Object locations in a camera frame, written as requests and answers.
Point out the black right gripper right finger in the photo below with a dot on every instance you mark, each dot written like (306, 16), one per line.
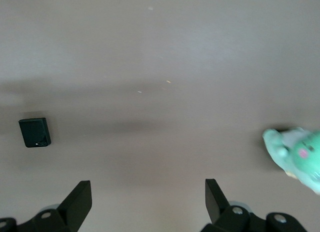
(220, 212)

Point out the black flip phone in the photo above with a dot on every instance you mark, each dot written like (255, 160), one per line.
(35, 133)

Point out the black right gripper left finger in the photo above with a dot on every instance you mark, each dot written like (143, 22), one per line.
(67, 209)

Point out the green dinosaur plush toy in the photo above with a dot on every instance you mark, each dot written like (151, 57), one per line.
(297, 156)

